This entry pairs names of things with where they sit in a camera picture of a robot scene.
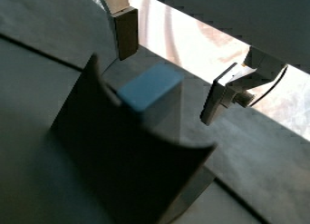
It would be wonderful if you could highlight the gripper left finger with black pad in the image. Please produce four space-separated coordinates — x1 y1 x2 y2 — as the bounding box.
99 0 139 60

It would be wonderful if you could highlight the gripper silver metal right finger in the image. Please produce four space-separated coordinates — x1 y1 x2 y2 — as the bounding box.
200 46 287 125

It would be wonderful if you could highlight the light blue rectangular block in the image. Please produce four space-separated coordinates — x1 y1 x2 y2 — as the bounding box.
116 63 183 112

